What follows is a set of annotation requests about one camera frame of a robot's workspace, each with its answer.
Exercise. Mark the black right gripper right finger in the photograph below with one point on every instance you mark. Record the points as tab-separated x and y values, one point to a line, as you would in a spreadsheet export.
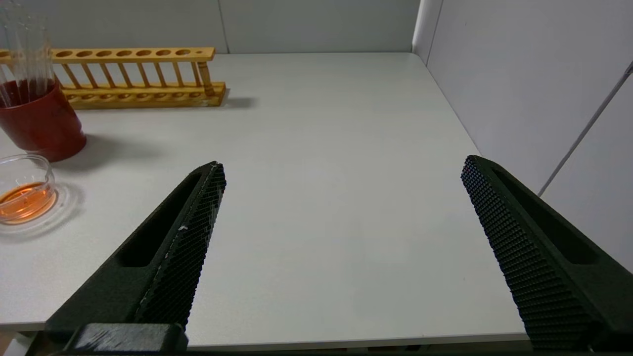
554	257

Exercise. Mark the red plastic cup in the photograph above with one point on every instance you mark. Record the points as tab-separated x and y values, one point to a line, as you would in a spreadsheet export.
42	126

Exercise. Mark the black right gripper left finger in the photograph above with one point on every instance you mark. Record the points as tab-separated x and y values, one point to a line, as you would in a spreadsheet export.
163	262

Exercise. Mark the clear glass beaker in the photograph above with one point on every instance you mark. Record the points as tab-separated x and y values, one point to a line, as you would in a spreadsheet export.
24	193

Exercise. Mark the wooden test tube rack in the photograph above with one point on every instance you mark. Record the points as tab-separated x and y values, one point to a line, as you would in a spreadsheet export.
128	52

